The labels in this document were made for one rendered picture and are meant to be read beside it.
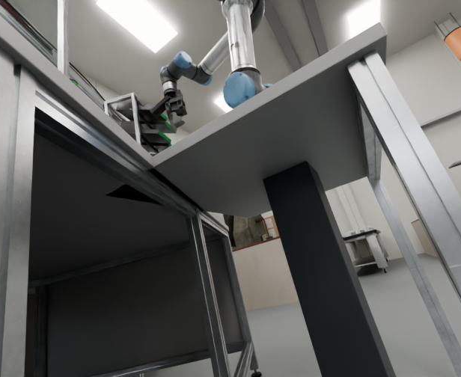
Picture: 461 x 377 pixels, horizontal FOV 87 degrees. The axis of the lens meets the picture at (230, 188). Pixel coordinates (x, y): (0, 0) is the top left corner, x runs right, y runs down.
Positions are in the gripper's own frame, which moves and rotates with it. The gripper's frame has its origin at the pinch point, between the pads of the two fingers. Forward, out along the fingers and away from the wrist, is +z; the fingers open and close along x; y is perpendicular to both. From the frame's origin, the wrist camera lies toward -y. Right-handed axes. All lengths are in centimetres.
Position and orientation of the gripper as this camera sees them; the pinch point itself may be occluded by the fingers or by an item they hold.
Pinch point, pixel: (173, 129)
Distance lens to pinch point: 119.7
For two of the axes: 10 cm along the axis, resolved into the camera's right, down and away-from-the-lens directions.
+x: 1.5, 3.0, 9.4
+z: 2.3, 9.2, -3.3
